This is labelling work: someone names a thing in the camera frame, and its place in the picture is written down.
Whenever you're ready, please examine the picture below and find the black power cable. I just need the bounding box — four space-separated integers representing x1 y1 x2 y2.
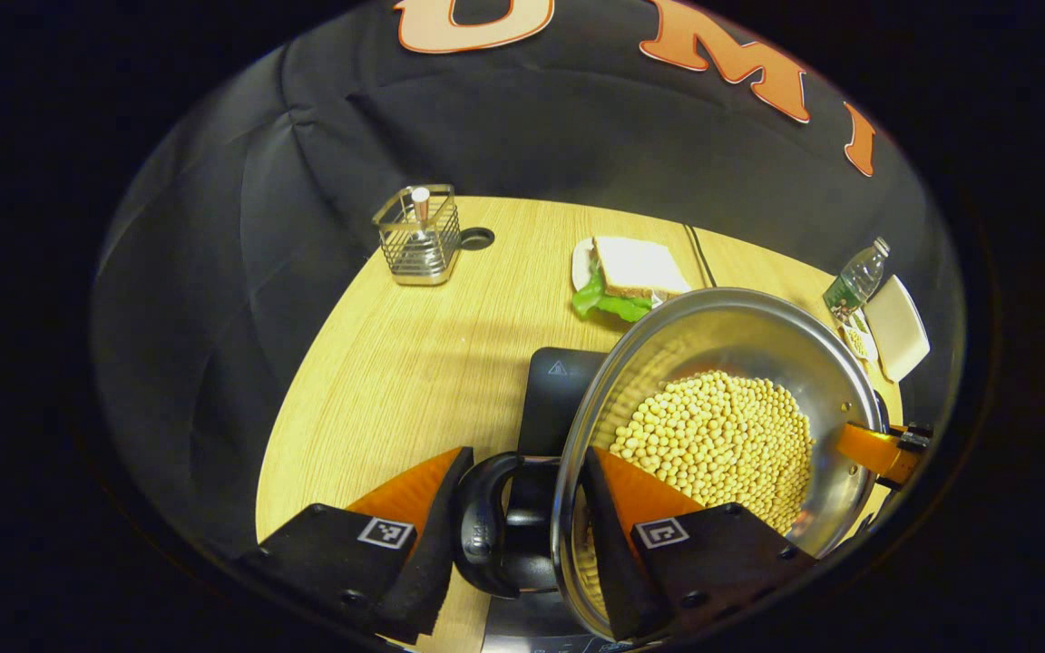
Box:
683 223 718 289

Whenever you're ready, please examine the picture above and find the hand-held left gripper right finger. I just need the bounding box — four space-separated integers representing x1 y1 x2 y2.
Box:
581 446 818 642

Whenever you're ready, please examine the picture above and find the small white plate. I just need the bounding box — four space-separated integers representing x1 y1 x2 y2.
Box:
571 238 598 291

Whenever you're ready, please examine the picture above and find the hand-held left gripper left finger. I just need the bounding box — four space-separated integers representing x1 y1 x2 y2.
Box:
237 446 475 645

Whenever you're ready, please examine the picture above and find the sandwich with lettuce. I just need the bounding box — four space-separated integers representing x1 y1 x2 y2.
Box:
572 236 694 323

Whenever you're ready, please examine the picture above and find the white capped tube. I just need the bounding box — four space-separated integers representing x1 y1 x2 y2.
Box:
409 186 433 246

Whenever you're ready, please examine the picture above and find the black induction cooktop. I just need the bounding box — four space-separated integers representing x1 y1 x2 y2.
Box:
482 346 669 653

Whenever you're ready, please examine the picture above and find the clear plastic water bottle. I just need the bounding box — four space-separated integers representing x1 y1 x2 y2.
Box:
822 238 892 318

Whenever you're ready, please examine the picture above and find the wire mesh basket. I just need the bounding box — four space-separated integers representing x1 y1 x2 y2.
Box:
372 184 464 287

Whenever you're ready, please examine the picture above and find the white divided dish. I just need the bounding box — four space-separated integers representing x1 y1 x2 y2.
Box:
835 304 879 364

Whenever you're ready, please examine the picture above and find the pile of soybeans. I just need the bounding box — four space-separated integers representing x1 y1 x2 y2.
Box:
572 370 816 618

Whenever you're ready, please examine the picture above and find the white rounded container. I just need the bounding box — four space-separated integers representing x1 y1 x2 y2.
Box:
863 275 932 384

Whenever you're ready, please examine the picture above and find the black backdrop cloth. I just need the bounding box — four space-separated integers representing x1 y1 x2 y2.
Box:
92 0 968 563

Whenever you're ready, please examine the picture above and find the steel pot with black handle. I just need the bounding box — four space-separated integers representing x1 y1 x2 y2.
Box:
453 288 891 643

